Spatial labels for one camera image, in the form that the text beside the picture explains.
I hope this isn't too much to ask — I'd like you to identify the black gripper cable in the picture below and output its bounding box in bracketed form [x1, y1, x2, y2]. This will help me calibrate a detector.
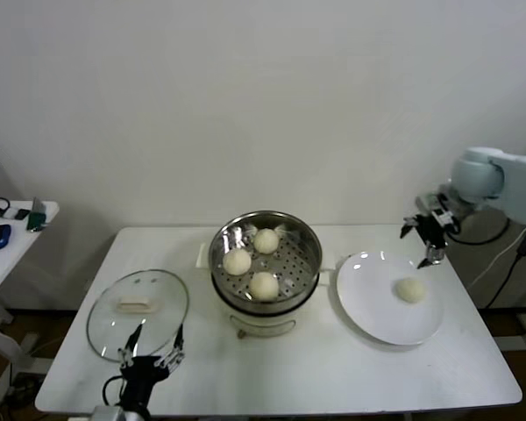
[103, 375, 126, 407]
[444, 217, 512, 246]

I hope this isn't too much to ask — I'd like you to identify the stainless steel steamer basket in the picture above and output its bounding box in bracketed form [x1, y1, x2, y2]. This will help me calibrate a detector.
[209, 210, 324, 315]

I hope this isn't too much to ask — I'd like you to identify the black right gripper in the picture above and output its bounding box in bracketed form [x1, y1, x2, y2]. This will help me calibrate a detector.
[399, 211, 448, 269]

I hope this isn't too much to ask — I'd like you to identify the white steamed baozi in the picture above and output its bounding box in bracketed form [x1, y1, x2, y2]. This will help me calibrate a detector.
[394, 277, 427, 304]
[252, 227, 281, 254]
[248, 271, 281, 302]
[222, 248, 252, 276]

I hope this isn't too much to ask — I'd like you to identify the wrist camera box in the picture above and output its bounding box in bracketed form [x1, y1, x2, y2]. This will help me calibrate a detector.
[416, 192, 462, 232]
[90, 403, 128, 421]

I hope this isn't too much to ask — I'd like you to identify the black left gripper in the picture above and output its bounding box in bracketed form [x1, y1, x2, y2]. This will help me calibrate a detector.
[117, 323, 188, 410]

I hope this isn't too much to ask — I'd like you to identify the green small object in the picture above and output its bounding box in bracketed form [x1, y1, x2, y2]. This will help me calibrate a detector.
[25, 210, 48, 232]

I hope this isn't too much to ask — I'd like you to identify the cream electric cooker base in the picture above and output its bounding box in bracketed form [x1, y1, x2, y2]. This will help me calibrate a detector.
[195, 243, 337, 341]

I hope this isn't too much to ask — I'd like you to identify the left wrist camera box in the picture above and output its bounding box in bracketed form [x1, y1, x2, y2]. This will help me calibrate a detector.
[90, 403, 128, 421]

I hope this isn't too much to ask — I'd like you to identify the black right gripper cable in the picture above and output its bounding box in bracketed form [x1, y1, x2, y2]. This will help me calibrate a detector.
[444, 217, 512, 246]

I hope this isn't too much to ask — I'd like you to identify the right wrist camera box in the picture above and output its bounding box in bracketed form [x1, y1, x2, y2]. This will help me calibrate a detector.
[416, 192, 462, 232]

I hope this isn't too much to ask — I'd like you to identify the glass lid with cream handle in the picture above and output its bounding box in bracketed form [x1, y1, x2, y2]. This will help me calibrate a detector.
[86, 268, 191, 363]

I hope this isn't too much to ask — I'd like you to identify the white side table with mouse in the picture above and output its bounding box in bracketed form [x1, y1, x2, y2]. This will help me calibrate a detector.
[0, 199, 61, 403]

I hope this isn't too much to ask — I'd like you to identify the white round plate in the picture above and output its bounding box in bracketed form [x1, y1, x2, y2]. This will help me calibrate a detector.
[335, 251, 446, 347]

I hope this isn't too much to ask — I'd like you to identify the white wall cable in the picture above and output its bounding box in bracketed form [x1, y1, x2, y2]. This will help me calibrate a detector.
[466, 225, 526, 290]

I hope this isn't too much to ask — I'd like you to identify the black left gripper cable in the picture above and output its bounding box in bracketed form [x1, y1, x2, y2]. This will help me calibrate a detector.
[103, 375, 126, 407]

